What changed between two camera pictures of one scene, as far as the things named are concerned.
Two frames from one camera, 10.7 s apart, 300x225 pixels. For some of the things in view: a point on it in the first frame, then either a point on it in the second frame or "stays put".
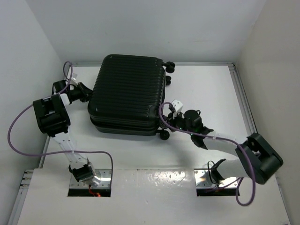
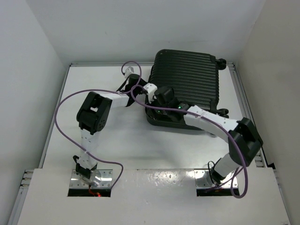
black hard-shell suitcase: [128, 93] to [194, 77]
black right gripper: [171, 120] to [154, 115]
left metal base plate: [105, 175] stays put
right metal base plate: [203, 180] stays put
